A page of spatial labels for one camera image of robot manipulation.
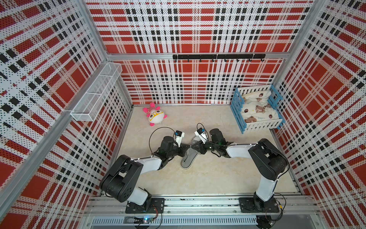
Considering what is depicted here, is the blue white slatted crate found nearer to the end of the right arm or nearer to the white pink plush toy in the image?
the end of the right arm

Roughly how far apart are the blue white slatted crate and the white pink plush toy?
570mm

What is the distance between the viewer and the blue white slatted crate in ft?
3.31

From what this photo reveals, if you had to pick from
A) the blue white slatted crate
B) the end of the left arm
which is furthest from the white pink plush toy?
the blue white slatted crate

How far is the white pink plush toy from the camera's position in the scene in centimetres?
107
